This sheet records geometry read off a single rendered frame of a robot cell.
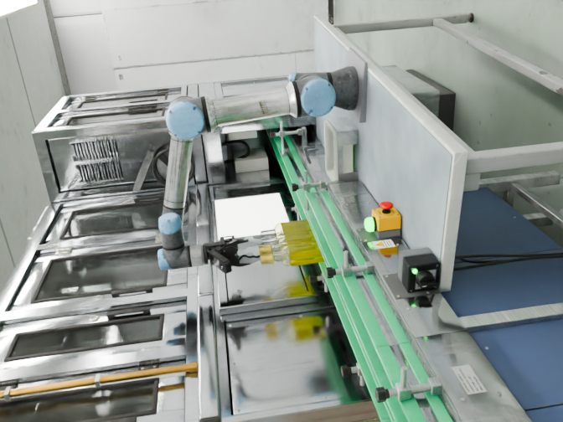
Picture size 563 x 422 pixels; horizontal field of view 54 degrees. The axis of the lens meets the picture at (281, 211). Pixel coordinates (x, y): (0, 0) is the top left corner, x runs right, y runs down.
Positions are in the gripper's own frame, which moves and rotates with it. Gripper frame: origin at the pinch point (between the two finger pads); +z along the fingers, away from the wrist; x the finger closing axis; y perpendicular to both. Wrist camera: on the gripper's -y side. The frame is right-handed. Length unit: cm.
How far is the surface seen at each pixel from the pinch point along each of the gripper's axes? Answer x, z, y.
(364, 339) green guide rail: -6, 20, -61
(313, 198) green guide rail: -13.5, 20.7, 8.3
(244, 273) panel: 12.9, -6.6, 7.4
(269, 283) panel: 12.9, 1.7, -1.5
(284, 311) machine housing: 15.4, 4.8, -16.2
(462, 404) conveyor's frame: -15, 29, -95
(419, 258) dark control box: -23, 36, -55
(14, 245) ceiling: 80, -158, 192
